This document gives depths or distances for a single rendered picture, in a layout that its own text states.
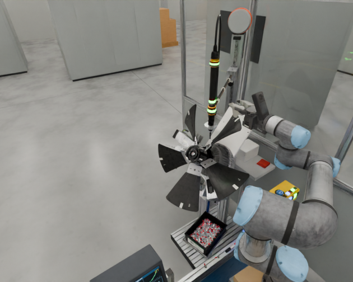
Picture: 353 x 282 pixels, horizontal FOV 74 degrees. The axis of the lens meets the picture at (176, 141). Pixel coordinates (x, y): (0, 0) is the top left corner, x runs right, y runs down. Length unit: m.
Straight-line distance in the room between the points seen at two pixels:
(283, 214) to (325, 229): 0.10
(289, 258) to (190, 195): 0.72
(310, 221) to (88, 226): 2.42
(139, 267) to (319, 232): 0.64
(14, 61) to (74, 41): 2.26
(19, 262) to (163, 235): 1.36
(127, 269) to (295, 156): 0.77
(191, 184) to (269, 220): 0.94
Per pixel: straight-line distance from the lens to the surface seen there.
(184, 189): 1.54
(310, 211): 0.69
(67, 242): 2.79
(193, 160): 1.49
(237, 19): 1.83
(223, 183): 1.37
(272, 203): 0.67
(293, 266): 1.06
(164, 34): 9.43
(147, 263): 1.02
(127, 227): 2.69
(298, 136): 0.95
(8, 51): 8.20
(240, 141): 1.67
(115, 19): 6.71
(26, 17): 13.17
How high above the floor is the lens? 2.15
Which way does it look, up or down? 35 degrees down
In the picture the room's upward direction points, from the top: 2 degrees counter-clockwise
